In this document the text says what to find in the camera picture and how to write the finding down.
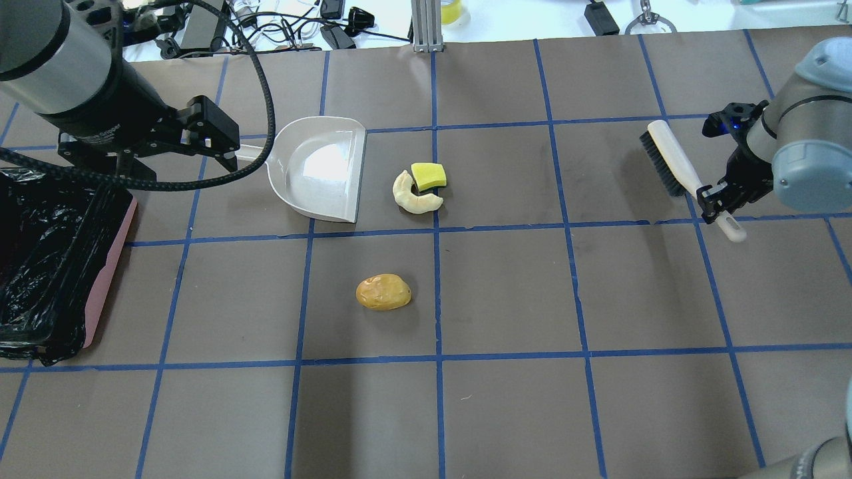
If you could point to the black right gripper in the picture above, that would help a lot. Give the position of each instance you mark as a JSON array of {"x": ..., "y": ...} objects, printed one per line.
[{"x": 743, "y": 165}]

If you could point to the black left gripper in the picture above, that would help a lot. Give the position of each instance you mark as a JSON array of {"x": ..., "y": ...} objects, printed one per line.
[{"x": 105, "y": 114}]

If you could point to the white hand brush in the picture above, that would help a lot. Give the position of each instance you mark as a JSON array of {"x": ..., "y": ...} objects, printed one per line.
[{"x": 677, "y": 172}]

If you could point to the white plastic dustpan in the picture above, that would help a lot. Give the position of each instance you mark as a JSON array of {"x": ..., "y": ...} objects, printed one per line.
[{"x": 315, "y": 167}]

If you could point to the cream croissant-shaped toy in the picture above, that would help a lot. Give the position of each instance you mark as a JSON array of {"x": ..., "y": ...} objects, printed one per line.
[{"x": 404, "y": 197}]

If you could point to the yellow sponge piece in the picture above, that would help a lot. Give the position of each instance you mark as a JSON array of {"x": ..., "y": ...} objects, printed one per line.
[{"x": 428, "y": 176}]

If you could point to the orange potato-shaped toy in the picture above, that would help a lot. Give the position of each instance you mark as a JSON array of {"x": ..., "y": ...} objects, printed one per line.
[{"x": 384, "y": 292}]

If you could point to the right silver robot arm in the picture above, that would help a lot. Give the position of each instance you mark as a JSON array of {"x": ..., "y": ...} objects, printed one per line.
[{"x": 797, "y": 145}]

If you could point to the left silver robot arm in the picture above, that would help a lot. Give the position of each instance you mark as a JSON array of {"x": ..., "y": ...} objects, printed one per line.
[{"x": 53, "y": 62}]

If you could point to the pink bin with black bag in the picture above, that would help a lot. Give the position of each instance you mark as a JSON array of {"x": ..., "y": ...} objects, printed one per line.
[{"x": 61, "y": 242}]

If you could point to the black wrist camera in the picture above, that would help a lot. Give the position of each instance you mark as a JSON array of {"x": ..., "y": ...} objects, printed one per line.
[{"x": 736, "y": 118}]

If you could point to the aluminium frame post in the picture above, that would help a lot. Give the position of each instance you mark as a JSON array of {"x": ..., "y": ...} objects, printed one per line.
[{"x": 426, "y": 26}]

